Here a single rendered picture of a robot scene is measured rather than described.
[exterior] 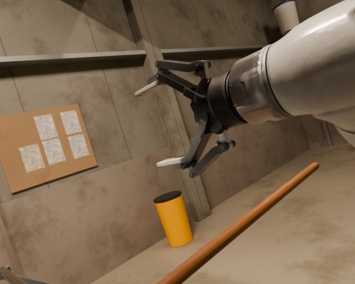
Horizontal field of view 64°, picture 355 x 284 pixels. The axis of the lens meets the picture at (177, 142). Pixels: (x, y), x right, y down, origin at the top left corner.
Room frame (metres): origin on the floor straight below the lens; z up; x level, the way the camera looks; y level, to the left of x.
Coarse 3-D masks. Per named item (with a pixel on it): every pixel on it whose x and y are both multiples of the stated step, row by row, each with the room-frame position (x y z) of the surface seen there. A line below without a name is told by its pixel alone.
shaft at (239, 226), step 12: (312, 168) 1.04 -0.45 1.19; (300, 180) 0.96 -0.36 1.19; (276, 192) 0.86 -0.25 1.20; (288, 192) 0.89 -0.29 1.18; (264, 204) 0.80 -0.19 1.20; (252, 216) 0.74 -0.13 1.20; (228, 228) 0.69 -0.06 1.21; (240, 228) 0.70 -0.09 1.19; (216, 240) 0.65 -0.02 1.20; (228, 240) 0.66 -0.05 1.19; (204, 252) 0.61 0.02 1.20; (216, 252) 0.63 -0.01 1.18; (192, 264) 0.58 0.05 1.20; (204, 264) 0.60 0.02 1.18; (168, 276) 0.54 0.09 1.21; (180, 276) 0.55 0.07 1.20
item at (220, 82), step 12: (228, 72) 0.37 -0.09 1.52; (204, 84) 0.41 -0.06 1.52; (216, 84) 0.37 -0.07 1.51; (228, 84) 0.36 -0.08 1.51; (204, 96) 0.41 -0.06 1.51; (216, 96) 0.37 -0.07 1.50; (228, 96) 0.35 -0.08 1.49; (192, 108) 0.44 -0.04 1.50; (204, 108) 0.42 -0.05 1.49; (216, 108) 0.37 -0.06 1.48; (228, 108) 0.36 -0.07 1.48; (216, 120) 0.41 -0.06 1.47; (228, 120) 0.37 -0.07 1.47; (240, 120) 0.37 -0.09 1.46; (216, 132) 0.41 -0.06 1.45
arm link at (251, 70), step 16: (240, 64) 0.34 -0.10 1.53; (256, 64) 0.32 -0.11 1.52; (240, 80) 0.33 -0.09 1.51; (256, 80) 0.31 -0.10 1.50; (240, 96) 0.34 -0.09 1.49; (256, 96) 0.32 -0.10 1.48; (272, 96) 0.31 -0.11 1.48; (240, 112) 0.34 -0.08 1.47; (256, 112) 0.33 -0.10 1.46; (272, 112) 0.32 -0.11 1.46
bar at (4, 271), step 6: (0, 270) 1.06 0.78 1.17; (6, 270) 1.02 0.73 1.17; (0, 276) 1.05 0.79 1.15; (6, 276) 0.97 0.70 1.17; (12, 276) 0.93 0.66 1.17; (18, 276) 1.10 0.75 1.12; (12, 282) 0.89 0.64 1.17; (18, 282) 0.86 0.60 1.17; (24, 282) 0.85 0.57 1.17; (30, 282) 1.12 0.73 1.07; (36, 282) 1.13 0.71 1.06; (42, 282) 1.14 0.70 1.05
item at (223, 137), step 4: (224, 132) 0.41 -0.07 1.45; (220, 136) 0.42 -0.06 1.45; (224, 136) 0.41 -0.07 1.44; (228, 136) 0.42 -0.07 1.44; (216, 140) 0.42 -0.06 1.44; (220, 140) 0.42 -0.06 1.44; (224, 140) 0.41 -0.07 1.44; (228, 140) 0.41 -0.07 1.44; (216, 144) 0.41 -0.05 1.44; (232, 144) 0.41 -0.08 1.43
